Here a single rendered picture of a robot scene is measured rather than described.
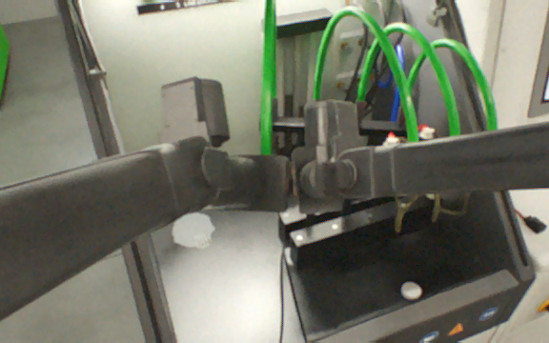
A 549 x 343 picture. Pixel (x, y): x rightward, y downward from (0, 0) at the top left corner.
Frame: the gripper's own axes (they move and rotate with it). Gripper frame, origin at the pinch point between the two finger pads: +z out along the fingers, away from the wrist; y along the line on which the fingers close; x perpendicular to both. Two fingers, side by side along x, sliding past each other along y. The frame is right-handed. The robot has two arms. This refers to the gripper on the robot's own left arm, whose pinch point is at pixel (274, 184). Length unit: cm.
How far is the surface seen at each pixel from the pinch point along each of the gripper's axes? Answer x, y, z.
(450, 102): -13.3, -21.4, 14.1
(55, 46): -104, 281, 206
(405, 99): -12.7, -15.8, 7.9
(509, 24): -31, -30, 35
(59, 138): -23, 202, 144
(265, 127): -6.9, -1.5, -7.1
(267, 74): -13.3, -1.4, -7.1
